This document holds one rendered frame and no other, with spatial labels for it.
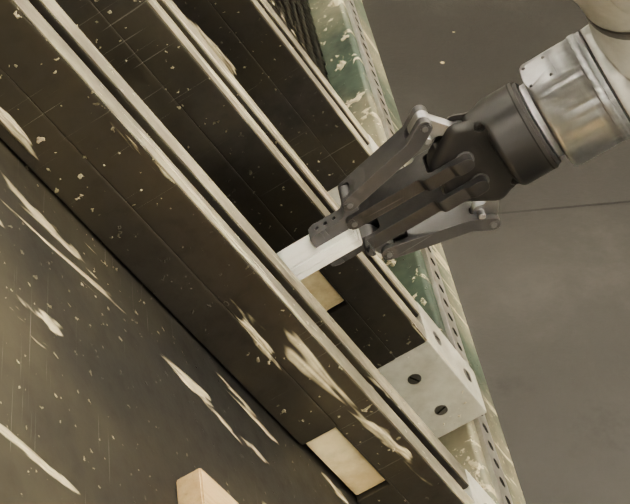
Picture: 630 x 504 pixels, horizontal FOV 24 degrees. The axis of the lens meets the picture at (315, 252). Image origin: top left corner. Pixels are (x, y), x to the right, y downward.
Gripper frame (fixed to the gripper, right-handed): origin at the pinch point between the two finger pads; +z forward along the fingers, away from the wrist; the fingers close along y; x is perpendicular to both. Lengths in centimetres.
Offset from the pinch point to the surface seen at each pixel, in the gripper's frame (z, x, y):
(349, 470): 6.8, 10.6, -13.0
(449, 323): 2.8, -29.2, -39.9
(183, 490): 7.9, 28.9, 10.6
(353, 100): 6, -76, -38
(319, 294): 6.6, -12.3, -13.8
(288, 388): 5.7, 10.9, -1.9
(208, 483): 6.6, 28.5, 9.8
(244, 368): 7.1, 10.9, 2.0
